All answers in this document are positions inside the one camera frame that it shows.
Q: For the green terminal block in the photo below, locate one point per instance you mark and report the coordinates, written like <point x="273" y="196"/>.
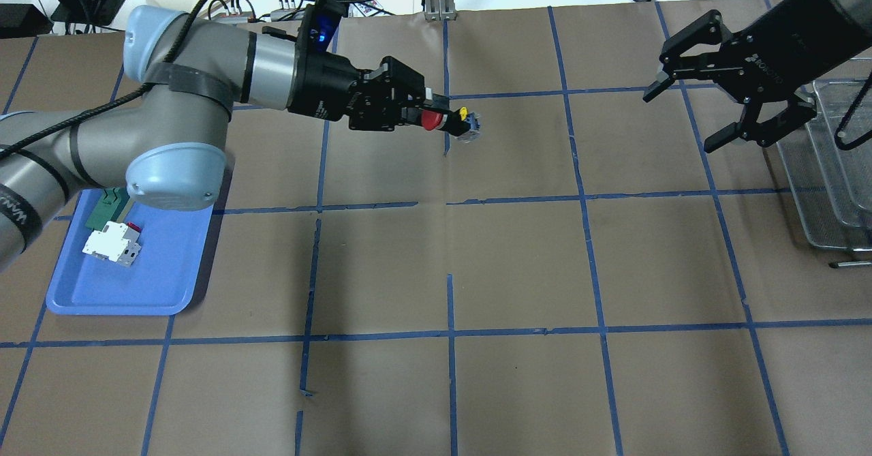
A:
<point x="113" y="204"/>

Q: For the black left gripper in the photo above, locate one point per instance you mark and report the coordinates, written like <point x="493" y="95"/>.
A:
<point x="325" y="90"/>

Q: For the white circuit breaker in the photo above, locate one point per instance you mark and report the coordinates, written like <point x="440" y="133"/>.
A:
<point x="117" y="242"/>

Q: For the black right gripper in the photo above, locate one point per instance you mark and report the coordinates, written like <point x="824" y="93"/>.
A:
<point x="783" y="50"/>

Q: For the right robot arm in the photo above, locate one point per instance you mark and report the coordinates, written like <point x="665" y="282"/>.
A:
<point x="764" y="65"/>

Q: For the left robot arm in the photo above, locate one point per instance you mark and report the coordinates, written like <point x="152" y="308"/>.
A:
<point x="165" y="142"/>

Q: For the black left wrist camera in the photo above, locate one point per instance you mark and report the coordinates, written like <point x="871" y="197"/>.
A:
<point x="319" y="24"/>

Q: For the red emergency stop button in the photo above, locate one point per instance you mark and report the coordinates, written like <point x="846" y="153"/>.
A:
<point x="462" y="124"/>

